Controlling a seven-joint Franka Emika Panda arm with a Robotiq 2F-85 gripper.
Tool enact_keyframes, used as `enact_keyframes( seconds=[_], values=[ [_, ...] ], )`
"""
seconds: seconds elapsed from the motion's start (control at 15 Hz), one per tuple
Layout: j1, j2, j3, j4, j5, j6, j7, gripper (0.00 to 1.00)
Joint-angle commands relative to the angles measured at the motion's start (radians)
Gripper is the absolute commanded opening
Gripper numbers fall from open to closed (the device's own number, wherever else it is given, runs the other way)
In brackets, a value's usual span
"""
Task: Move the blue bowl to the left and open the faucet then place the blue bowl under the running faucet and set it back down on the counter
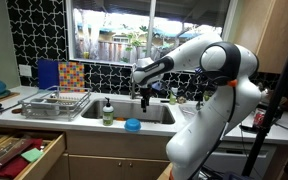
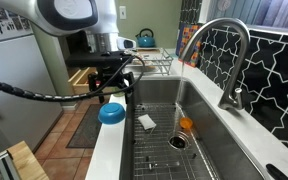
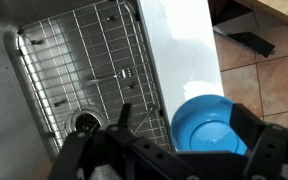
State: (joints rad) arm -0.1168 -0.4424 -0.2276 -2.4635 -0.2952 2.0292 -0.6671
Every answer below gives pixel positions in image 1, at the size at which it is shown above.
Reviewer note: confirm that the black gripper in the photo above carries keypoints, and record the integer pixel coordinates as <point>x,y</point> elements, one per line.
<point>145,93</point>

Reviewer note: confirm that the blue plastic bowl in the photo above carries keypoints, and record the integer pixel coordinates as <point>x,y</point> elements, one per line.
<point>132,125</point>

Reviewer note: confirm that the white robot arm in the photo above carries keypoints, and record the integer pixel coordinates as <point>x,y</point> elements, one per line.
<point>217,100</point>

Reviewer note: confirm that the open wooden drawer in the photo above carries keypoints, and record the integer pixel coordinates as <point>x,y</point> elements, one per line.
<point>47,156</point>

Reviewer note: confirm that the stainless steel sink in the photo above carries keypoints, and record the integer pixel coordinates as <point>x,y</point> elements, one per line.
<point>157,111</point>

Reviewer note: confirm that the small orange cup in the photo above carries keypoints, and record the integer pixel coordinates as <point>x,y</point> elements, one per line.
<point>120,118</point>

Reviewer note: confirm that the small green dish soap bottle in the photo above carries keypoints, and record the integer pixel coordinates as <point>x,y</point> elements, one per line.
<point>173,98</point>

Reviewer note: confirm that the green soap pump bottle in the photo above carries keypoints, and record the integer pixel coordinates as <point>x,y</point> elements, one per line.
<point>108,115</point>

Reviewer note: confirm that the grey dish drying mat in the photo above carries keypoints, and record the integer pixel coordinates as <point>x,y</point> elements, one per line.
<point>187,111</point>

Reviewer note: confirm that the wooden base cabinet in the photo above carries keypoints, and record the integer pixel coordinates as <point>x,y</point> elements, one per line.
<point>117,145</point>

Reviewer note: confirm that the metal cabinet knob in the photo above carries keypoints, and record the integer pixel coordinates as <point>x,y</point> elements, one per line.
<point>119,163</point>
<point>129,164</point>

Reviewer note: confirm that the window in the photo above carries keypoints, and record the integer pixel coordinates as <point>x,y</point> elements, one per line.
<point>117,33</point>

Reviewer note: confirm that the colourful mosaic board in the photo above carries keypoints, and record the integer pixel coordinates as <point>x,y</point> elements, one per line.
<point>71,76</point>

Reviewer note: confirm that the blue cutting board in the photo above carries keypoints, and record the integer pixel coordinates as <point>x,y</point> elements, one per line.
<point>48,73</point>

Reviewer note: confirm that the red drink can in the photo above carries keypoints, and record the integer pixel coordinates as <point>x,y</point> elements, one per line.
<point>259,117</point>

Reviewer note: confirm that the white dishwasher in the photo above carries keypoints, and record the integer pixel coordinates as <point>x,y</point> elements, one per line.
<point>250,156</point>

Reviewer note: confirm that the white kettle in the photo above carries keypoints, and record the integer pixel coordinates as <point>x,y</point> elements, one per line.
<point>265,96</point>

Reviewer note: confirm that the green sponge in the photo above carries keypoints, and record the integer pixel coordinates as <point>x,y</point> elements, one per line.
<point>32,155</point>

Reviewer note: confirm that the black tripod pole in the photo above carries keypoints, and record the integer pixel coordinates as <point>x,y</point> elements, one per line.
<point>270,113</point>

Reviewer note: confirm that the wooden trivet board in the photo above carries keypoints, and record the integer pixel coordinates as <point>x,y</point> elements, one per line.
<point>4,96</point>

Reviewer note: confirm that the red cloth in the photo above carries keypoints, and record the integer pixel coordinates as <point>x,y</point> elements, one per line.
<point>14,165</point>

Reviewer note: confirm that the white wall switch plate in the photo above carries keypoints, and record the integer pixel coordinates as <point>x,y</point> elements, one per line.
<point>25,70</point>

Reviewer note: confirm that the wooden wall cabinet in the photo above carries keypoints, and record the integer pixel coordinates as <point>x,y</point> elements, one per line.
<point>277,33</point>

